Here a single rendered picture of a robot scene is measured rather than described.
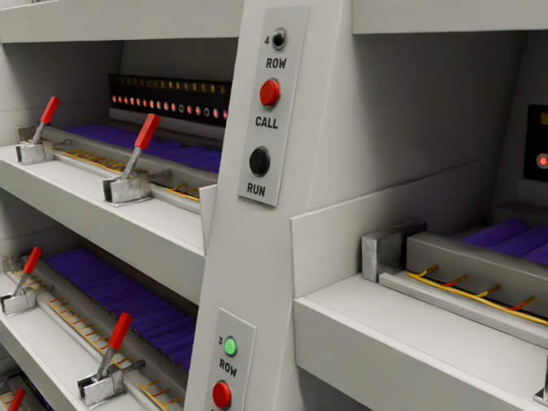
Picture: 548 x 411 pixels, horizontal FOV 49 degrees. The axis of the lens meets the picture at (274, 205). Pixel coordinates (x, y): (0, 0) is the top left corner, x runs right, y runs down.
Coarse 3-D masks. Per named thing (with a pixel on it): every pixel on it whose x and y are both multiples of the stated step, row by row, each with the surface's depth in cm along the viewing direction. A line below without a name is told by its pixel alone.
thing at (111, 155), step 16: (48, 128) 89; (80, 144) 78; (96, 144) 74; (112, 144) 74; (96, 160) 71; (112, 160) 71; (128, 160) 67; (144, 160) 64; (160, 160) 64; (176, 176) 59; (192, 176) 57; (208, 176) 56; (176, 192) 57; (192, 192) 58
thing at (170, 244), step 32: (0, 128) 89; (32, 128) 90; (192, 128) 77; (224, 128) 72; (0, 160) 81; (32, 192) 73; (64, 192) 64; (96, 192) 61; (64, 224) 66; (96, 224) 58; (128, 224) 52; (160, 224) 50; (192, 224) 50; (128, 256) 54; (160, 256) 49; (192, 256) 44; (192, 288) 45
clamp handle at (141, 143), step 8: (152, 120) 57; (144, 128) 58; (152, 128) 57; (144, 136) 57; (136, 144) 57; (144, 144) 57; (136, 152) 57; (136, 160) 57; (128, 168) 57; (128, 176) 57
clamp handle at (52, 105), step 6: (54, 102) 77; (48, 108) 77; (54, 108) 78; (48, 114) 77; (42, 120) 77; (48, 120) 77; (42, 126) 77; (36, 132) 78; (36, 138) 77; (30, 144) 77
